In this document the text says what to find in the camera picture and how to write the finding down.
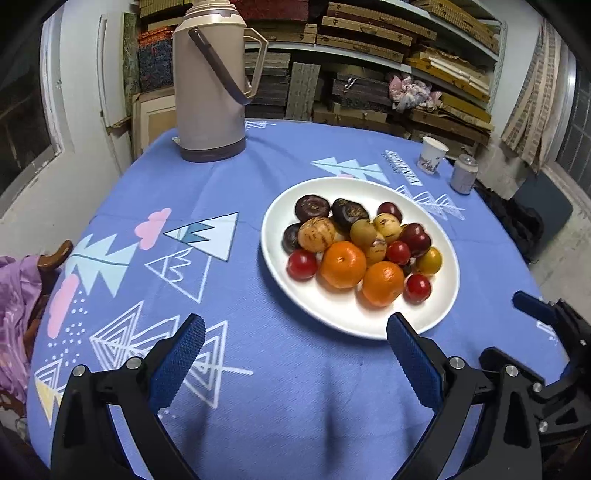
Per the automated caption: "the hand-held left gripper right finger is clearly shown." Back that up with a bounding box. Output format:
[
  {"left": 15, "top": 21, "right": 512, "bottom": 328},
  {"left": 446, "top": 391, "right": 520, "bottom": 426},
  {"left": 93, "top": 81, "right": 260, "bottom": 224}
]
[{"left": 386, "top": 312, "right": 542, "bottom": 480}]

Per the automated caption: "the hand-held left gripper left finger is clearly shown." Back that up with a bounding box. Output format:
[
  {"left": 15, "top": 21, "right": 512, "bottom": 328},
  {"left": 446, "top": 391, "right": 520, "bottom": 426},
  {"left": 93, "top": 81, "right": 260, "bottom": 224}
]
[{"left": 51, "top": 314, "right": 207, "bottom": 480}]

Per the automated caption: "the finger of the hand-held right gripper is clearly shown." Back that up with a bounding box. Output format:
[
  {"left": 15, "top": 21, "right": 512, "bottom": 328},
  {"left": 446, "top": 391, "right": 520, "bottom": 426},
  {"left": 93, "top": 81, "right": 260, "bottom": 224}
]
[
  {"left": 512, "top": 291, "right": 591, "bottom": 352},
  {"left": 529, "top": 360, "right": 591, "bottom": 446}
]

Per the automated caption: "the white oval plate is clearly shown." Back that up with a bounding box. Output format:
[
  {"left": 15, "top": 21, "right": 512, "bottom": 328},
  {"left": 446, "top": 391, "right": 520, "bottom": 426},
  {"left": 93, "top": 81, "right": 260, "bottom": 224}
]
[{"left": 261, "top": 176, "right": 461, "bottom": 341}]

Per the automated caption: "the red cherry tomato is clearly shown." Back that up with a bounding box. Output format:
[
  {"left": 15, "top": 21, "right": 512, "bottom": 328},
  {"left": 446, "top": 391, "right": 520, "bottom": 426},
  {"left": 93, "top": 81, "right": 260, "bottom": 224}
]
[
  {"left": 386, "top": 240, "right": 411, "bottom": 266},
  {"left": 287, "top": 250, "right": 319, "bottom": 280},
  {"left": 404, "top": 274, "right": 432, "bottom": 304}
]

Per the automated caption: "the small orange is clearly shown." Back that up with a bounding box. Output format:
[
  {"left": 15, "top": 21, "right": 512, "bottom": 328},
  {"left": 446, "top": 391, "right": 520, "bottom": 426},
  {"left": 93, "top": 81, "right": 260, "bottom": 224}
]
[{"left": 362, "top": 261, "right": 406, "bottom": 308}]

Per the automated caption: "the yellow pepino melon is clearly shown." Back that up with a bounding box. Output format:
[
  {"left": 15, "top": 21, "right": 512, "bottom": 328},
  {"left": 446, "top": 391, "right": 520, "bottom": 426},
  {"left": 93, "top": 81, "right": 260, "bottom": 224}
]
[{"left": 365, "top": 233, "right": 389, "bottom": 266}]

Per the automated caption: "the large orange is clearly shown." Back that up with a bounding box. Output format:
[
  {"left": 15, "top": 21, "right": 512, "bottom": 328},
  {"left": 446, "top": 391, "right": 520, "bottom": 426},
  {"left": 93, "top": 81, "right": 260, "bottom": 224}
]
[{"left": 320, "top": 241, "right": 368, "bottom": 289}]

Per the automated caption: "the dark red plum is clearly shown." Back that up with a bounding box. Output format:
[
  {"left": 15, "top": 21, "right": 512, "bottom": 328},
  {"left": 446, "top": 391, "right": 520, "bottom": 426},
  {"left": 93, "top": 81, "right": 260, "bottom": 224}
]
[
  {"left": 377, "top": 202, "right": 403, "bottom": 224},
  {"left": 399, "top": 223, "right": 432, "bottom": 258}
]

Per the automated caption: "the brown striped pepino melon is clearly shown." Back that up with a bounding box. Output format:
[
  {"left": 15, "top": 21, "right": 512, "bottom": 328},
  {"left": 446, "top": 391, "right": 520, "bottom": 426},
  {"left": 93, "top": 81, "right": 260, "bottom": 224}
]
[{"left": 372, "top": 213, "right": 402, "bottom": 244}]

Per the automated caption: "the greenish yellow cherry tomato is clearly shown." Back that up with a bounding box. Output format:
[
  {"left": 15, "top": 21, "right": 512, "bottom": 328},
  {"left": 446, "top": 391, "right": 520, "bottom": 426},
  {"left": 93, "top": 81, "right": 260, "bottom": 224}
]
[{"left": 349, "top": 219, "right": 378, "bottom": 247}]

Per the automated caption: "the large speckled pepino melon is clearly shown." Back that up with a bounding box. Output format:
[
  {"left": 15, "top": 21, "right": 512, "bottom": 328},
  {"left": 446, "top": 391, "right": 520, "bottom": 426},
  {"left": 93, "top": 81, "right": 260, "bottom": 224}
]
[{"left": 297, "top": 217, "right": 336, "bottom": 253}]

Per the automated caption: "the black bag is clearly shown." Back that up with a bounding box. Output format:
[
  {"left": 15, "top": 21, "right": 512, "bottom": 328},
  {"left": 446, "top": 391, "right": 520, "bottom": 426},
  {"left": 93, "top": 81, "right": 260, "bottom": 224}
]
[{"left": 475, "top": 180, "right": 544, "bottom": 265}]

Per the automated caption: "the dark blue chair seat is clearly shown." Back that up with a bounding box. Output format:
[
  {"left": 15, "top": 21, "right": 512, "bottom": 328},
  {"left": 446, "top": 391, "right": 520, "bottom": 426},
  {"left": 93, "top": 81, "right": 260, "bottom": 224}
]
[{"left": 510, "top": 172, "right": 574, "bottom": 241}]

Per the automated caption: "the blue printed tablecloth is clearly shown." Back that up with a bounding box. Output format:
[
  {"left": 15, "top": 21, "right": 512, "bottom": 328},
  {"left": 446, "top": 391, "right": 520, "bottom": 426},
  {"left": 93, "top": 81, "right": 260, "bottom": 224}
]
[{"left": 25, "top": 119, "right": 571, "bottom": 480}]

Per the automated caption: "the grey drink can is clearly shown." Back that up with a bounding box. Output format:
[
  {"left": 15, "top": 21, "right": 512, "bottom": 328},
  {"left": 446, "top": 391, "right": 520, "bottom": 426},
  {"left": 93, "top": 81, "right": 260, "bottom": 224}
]
[{"left": 450, "top": 154, "right": 478, "bottom": 195}]

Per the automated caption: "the wooden chair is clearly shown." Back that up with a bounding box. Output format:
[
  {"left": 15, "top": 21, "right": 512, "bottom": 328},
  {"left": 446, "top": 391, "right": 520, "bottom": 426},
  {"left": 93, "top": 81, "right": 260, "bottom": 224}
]
[{"left": 21, "top": 240, "right": 75, "bottom": 352}]

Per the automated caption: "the lilac cloth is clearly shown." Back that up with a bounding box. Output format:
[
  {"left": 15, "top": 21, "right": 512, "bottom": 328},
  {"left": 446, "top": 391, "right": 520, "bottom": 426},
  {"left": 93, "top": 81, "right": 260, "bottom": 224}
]
[{"left": 0, "top": 255, "right": 61, "bottom": 404}]

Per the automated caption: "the meshed window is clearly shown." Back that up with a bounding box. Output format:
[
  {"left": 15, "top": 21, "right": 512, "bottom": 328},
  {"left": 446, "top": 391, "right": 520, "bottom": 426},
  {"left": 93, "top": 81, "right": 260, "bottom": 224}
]
[{"left": 551, "top": 60, "right": 591, "bottom": 185}]

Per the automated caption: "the patterned paper cup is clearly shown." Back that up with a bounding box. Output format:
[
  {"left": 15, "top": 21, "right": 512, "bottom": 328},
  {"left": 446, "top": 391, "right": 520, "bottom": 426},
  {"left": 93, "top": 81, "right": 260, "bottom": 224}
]
[{"left": 417, "top": 136, "right": 450, "bottom": 175}]

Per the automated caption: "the checkered hanging cloth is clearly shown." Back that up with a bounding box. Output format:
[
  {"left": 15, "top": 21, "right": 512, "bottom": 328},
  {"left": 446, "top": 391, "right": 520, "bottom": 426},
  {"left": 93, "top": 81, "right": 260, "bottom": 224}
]
[{"left": 501, "top": 21, "right": 578, "bottom": 172}]

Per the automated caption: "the framed wooden panel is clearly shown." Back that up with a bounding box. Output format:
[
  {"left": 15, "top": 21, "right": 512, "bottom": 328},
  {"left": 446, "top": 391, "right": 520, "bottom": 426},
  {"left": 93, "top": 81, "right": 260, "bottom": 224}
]
[{"left": 131, "top": 88, "right": 178, "bottom": 160}]

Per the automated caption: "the pink crumpled cloth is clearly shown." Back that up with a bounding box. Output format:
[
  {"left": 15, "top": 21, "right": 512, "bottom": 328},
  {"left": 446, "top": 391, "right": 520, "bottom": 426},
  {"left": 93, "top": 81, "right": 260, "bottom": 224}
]
[{"left": 388, "top": 73, "right": 444, "bottom": 112}]

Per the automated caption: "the stack of tan flat boxes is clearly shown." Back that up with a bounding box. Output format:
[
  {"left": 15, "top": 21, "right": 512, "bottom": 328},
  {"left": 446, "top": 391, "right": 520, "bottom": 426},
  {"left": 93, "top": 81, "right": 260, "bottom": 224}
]
[{"left": 314, "top": 0, "right": 502, "bottom": 144}]

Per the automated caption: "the stack of dark flat boxes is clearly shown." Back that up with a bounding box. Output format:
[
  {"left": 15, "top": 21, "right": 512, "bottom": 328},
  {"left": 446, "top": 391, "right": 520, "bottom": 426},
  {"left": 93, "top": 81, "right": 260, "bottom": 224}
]
[{"left": 245, "top": 51, "right": 407, "bottom": 123}]

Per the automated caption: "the beige thermos jug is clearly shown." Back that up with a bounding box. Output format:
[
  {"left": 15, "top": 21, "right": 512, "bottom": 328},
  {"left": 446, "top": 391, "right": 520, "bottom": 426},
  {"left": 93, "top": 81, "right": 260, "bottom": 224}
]
[{"left": 172, "top": 0, "right": 269, "bottom": 163}]

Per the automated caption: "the sliding glass window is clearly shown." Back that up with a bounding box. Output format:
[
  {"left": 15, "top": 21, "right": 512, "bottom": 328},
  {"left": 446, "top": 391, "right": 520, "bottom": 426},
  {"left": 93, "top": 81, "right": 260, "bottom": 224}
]
[{"left": 0, "top": 28, "right": 63, "bottom": 199}]

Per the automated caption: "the stack of patterned flat boxes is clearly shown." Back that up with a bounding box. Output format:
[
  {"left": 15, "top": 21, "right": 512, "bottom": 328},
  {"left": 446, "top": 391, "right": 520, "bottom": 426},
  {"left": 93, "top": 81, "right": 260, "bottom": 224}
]
[{"left": 122, "top": 0, "right": 178, "bottom": 93}]

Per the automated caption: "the white metal shelf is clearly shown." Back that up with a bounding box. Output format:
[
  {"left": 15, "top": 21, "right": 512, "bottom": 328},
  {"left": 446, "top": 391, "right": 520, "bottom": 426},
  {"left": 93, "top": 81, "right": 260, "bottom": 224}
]
[{"left": 245, "top": 0, "right": 506, "bottom": 121}]

